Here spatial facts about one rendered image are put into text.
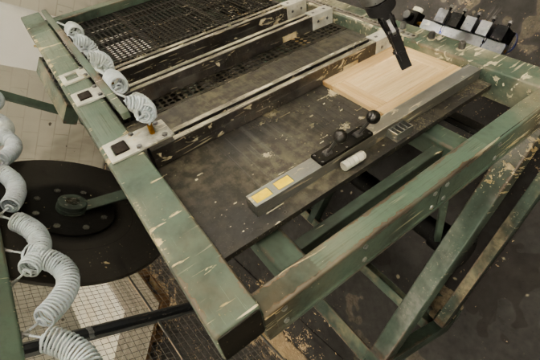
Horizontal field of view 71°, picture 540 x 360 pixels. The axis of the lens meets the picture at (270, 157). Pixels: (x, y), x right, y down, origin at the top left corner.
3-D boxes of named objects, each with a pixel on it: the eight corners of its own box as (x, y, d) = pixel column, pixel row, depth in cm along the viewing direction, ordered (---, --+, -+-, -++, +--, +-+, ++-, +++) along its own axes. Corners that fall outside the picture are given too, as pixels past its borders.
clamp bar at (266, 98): (399, 48, 156) (407, -12, 140) (125, 189, 112) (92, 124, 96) (381, 41, 163) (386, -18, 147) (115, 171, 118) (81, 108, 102)
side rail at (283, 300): (546, 123, 122) (559, 94, 115) (270, 341, 81) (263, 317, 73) (527, 115, 126) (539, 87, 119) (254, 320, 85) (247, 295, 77)
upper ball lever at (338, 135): (334, 157, 108) (353, 136, 96) (324, 162, 106) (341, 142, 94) (326, 146, 109) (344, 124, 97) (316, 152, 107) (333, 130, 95)
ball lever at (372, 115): (364, 138, 112) (386, 116, 100) (355, 144, 111) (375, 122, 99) (357, 128, 113) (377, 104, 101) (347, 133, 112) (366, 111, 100)
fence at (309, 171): (478, 79, 134) (481, 68, 132) (258, 217, 99) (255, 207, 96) (465, 74, 137) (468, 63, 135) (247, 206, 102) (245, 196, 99)
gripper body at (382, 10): (359, -1, 100) (372, 27, 106) (366, 12, 94) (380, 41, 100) (386, -18, 98) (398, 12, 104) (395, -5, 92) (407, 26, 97)
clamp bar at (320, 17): (335, 23, 181) (335, -31, 165) (90, 130, 136) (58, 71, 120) (321, 18, 187) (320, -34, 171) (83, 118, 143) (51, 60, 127)
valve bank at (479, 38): (540, 35, 148) (524, 17, 131) (518, 70, 152) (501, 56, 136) (431, 5, 180) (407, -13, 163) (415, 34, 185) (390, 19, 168)
